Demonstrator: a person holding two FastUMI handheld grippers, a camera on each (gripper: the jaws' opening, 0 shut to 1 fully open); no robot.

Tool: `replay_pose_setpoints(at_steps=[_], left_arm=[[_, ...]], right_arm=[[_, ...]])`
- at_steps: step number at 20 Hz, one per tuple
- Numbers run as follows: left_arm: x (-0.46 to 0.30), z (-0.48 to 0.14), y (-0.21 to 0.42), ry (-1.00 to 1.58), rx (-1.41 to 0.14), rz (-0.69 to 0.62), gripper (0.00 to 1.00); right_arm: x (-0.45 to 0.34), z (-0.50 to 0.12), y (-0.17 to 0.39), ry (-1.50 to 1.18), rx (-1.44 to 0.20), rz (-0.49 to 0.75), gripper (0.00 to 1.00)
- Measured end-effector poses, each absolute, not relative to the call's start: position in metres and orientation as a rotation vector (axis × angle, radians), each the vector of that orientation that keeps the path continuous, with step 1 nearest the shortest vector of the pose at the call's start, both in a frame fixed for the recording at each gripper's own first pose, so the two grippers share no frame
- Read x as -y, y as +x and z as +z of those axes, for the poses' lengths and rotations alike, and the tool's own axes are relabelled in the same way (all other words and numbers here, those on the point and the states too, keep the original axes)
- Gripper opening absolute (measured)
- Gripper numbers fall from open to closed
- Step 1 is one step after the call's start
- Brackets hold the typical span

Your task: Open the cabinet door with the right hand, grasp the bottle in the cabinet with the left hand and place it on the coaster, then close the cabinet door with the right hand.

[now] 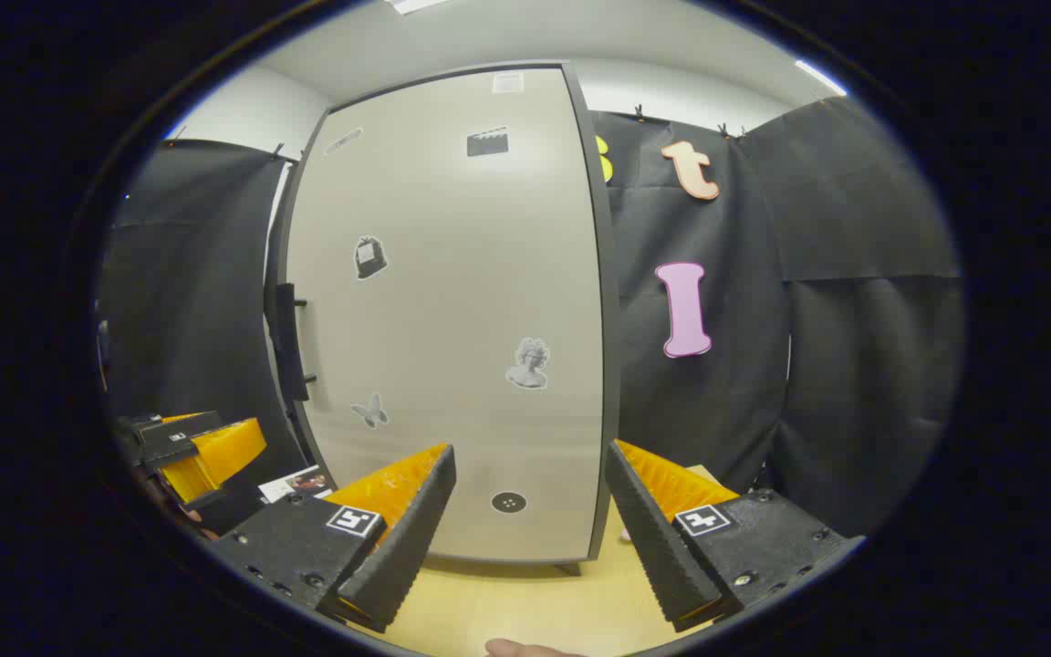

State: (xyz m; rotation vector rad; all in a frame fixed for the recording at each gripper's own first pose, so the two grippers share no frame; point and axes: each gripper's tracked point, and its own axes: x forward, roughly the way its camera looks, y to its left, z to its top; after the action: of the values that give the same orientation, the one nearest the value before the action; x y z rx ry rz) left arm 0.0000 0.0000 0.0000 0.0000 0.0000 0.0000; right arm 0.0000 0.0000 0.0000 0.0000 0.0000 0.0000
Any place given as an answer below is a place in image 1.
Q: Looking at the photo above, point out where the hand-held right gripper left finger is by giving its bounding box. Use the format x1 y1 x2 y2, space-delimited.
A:
211 443 458 634

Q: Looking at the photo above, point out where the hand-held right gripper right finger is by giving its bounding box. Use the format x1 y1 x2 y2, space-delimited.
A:
604 440 866 633

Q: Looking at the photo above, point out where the black door handle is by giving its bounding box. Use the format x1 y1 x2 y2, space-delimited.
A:
275 283 318 402

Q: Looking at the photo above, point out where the dark grey cabinet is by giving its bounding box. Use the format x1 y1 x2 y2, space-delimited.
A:
263 59 622 578

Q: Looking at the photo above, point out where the beige cabinet door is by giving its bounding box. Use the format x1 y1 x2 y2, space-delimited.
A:
286 66 606 562

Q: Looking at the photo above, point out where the stack of books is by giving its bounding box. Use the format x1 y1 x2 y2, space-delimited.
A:
259 465 335 505

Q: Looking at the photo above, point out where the black backdrop cloth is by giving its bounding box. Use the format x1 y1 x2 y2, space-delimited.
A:
95 96 966 539

